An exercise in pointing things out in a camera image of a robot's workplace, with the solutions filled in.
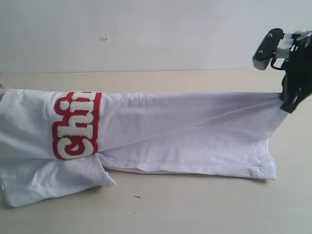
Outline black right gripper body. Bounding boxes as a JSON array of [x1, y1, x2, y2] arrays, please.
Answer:
[[282, 34, 312, 92]]

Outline white t-shirt red lettering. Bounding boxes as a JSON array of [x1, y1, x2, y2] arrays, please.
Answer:
[[0, 89, 287, 207]]

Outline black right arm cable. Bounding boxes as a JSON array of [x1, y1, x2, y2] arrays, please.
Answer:
[[268, 56, 290, 71]]

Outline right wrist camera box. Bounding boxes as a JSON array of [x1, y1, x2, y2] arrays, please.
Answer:
[[252, 28, 297, 71]]

